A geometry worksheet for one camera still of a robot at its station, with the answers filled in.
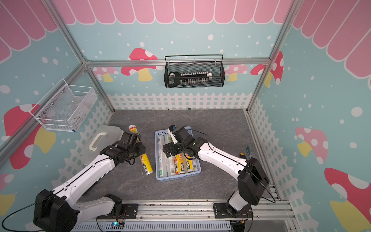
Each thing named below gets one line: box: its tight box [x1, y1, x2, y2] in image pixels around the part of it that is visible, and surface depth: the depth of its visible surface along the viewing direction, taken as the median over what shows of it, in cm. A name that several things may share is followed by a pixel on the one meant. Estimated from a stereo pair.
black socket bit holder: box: [168, 71, 213, 87], surface depth 91 cm
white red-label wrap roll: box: [157, 136, 164, 177], surface depth 91 cm
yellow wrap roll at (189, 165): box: [184, 153, 195, 174], surface depth 84 cm
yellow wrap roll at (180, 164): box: [174, 152, 186, 175], surface depth 85 cm
